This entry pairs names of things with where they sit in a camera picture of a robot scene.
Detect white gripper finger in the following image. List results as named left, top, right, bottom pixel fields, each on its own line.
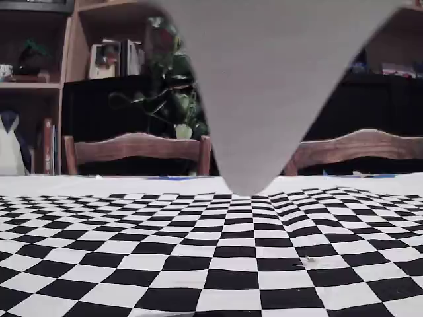
left=155, top=0, right=401, bottom=196

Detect colourful flat box stack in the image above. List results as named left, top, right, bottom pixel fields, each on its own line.
left=381, top=61, right=423, bottom=79

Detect white picture box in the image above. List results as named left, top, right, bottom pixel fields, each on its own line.
left=89, top=41, right=120, bottom=79

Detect green leafy houseplant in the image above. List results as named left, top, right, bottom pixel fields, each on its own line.
left=108, top=15, right=211, bottom=139

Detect wooden chair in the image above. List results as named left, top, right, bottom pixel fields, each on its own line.
left=283, top=128, right=423, bottom=176
left=63, top=131, right=212, bottom=176

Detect white upright books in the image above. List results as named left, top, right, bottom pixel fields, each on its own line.
left=120, top=38, right=146, bottom=77

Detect wooden bookshelf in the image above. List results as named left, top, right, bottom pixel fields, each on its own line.
left=0, top=0, right=166, bottom=176

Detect black white checkerboard sheet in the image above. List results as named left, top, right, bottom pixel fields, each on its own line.
left=0, top=174, right=423, bottom=317

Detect red upright books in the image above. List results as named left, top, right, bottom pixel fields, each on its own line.
left=42, top=118, right=63, bottom=176

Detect small dark potted plant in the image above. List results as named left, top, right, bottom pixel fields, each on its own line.
left=16, top=38, right=56, bottom=76

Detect white blue penguin figure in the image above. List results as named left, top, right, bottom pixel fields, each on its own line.
left=0, top=110, right=36, bottom=176

